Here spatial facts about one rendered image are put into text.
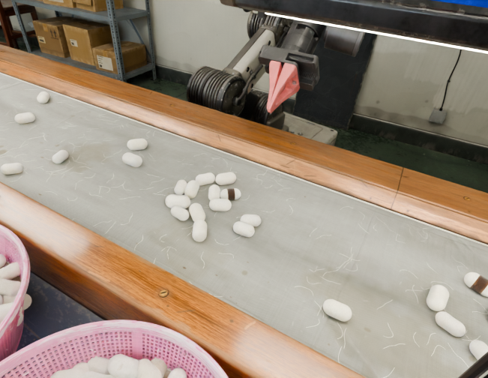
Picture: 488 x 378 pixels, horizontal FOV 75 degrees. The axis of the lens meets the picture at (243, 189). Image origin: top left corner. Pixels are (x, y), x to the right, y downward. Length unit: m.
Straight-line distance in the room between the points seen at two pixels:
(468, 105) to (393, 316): 2.19
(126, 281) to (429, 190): 0.50
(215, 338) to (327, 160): 0.40
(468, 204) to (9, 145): 0.83
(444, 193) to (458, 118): 1.95
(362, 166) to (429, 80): 1.88
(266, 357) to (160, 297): 0.13
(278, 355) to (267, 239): 0.18
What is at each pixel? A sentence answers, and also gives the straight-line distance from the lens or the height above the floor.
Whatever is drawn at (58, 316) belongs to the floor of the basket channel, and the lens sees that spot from 0.51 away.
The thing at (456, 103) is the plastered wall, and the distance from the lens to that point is 2.54.
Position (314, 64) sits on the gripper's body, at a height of 0.93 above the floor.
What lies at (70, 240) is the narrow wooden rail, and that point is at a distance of 0.46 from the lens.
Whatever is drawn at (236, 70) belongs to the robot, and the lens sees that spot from 0.92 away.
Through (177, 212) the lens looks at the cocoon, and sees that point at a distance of 0.49.
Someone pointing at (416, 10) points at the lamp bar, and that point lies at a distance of 0.23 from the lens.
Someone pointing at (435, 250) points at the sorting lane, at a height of 0.74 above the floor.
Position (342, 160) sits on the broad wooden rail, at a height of 0.76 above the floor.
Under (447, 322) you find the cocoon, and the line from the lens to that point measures 0.46.
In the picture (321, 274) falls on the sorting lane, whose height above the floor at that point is 0.74.
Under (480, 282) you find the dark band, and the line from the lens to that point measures 0.52.
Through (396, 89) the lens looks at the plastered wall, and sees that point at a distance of 2.50.
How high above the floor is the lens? 1.08
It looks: 38 degrees down
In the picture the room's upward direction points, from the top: 5 degrees clockwise
